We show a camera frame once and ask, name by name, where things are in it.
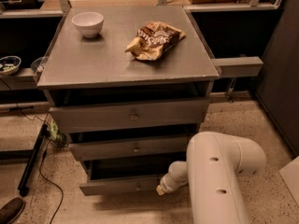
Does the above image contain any white ceramic bowl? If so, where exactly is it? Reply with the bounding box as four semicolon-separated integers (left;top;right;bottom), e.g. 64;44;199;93
72;12;104;37

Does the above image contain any brown chip bag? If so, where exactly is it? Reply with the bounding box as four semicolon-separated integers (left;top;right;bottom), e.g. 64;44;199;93
125;21;186;61

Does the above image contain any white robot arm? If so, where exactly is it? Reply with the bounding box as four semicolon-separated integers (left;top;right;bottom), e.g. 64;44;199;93
156;132;266;224

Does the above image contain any green packet in basket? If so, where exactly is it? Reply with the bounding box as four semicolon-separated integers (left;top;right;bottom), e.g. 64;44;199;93
48;120;61;142

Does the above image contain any grey side shelf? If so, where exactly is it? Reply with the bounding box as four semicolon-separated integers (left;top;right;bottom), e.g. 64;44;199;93
0;68;36;91
212;57;263;78

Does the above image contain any black pole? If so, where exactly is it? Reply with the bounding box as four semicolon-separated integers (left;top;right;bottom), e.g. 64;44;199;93
18;124;48;197

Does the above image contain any clear glass cup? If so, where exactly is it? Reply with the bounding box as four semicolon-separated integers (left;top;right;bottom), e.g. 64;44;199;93
31;57;48;73

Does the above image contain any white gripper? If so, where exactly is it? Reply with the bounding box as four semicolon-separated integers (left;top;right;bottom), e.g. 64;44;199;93
156;175;178;195

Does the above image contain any grey side shelf left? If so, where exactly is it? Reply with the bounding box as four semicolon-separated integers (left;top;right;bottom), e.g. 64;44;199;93
0;68;36;91

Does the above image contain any grey side shelf right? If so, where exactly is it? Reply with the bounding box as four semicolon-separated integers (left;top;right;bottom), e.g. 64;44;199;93
212;57;263;78

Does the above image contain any small patterned bowl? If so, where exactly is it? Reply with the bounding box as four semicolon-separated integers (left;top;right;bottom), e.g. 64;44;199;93
0;56;21;75

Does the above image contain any grey middle drawer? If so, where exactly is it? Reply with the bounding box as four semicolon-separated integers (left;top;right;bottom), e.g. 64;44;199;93
70;124;198;161

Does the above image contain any dark shoe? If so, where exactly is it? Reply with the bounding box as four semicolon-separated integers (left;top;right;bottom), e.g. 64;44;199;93
0;197;25;224

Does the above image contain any grey top drawer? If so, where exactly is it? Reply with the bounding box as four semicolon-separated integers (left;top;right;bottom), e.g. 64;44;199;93
50;91;209;133

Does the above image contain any grey drawer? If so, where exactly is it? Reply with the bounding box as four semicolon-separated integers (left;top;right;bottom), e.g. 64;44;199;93
50;91;209;133
70;124;198;161
79;152;186;196

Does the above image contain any grey drawer cabinet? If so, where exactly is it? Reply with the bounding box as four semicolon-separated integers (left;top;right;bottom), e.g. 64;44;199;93
36;5;221;173

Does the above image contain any black floor cable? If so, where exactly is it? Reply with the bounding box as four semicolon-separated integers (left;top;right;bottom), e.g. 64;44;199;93
0;77;64;224

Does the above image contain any grey bottom drawer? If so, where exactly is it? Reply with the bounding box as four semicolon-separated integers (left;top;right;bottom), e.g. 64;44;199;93
79;152;186;196

